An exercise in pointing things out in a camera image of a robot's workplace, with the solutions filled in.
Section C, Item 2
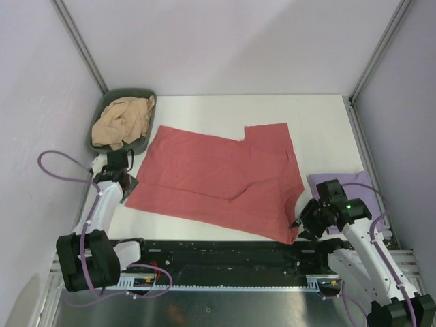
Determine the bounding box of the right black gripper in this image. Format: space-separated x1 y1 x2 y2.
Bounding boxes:
289 198 335 241

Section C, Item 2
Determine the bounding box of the pink t shirt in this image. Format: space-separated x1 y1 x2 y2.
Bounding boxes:
126 123 305 244

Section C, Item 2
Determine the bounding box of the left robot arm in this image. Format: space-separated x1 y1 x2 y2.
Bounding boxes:
56 167 151 292

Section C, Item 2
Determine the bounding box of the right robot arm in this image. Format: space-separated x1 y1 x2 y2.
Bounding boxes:
292 199 435 326

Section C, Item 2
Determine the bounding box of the dark green plastic bin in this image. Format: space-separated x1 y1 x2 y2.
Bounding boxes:
85 87 157 158

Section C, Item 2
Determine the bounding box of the beige t shirt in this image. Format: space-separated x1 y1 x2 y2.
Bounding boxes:
91 95 155 150

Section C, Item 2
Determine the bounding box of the lilac folded t shirt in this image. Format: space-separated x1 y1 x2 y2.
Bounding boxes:
307 171 382 219

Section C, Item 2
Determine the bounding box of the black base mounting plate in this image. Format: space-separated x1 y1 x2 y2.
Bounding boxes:
133 238 353 288

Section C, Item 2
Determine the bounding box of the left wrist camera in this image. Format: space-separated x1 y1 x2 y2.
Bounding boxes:
91 151 134 173

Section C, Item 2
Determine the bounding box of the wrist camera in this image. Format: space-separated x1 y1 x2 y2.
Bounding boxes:
316 179 348 207
91 151 134 173

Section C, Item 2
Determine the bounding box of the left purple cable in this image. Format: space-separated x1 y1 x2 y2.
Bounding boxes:
37 150 173 309

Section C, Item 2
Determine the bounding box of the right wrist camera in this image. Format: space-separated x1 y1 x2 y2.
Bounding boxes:
316 179 348 207

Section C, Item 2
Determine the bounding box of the grey slotted cable duct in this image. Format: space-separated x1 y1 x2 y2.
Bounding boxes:
115 274 343 292

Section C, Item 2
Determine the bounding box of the left aluminium frame post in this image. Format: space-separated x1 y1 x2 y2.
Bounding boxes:
50 0 108 94

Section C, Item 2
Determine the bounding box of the aluminium frame post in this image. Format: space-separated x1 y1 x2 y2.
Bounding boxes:
349 0 418 103
50 0 108 94

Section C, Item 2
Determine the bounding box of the right aluminium frame post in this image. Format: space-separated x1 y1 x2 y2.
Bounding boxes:
349 0 418 103

